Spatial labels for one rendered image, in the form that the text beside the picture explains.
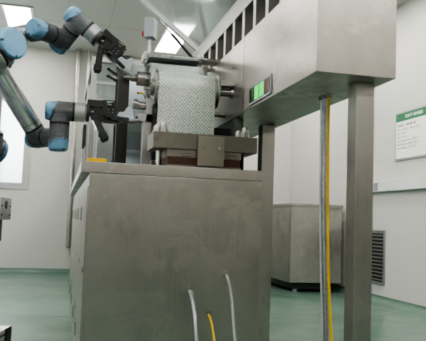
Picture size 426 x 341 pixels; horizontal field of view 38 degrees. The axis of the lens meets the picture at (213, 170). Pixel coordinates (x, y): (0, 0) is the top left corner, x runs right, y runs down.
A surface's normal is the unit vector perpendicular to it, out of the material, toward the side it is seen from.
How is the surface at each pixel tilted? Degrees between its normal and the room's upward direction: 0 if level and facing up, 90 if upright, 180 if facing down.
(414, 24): 90
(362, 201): 90
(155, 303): 90
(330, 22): 90
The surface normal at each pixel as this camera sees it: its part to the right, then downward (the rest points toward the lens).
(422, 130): -0.97, -0.05
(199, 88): 0.24, -0.07
